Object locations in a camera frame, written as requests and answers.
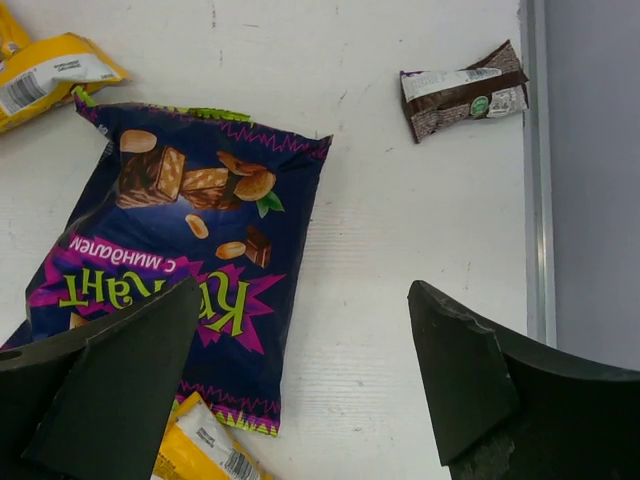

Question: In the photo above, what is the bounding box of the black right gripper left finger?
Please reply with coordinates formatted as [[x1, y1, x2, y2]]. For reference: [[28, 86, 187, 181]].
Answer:
[[1, 277, 201, 479]]

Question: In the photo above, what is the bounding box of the yellow snack packet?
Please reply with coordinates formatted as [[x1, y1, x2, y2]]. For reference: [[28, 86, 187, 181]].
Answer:
[[152, 392, 273, 480]]

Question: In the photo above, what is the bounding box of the purple candy snack bag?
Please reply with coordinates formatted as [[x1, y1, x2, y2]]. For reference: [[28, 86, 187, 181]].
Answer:
[[6, 87, 332, 436]]

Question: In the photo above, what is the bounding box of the brown chocolate bar wrapper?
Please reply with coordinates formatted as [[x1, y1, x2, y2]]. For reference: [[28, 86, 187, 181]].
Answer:
[[399, 40, 529, 144]]

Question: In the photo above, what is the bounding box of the aluminium table edge rail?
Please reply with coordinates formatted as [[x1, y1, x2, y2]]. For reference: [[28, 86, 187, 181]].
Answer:
[[519, 0, 557, 348]]

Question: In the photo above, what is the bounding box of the yellow M&M's candy packet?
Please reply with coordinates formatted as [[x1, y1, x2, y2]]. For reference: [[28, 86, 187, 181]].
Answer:
[[1, 5, 129, 132]]

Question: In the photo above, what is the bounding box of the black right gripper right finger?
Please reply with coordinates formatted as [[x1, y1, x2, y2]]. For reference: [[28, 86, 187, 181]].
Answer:
[[408, 280, 639, 479]]

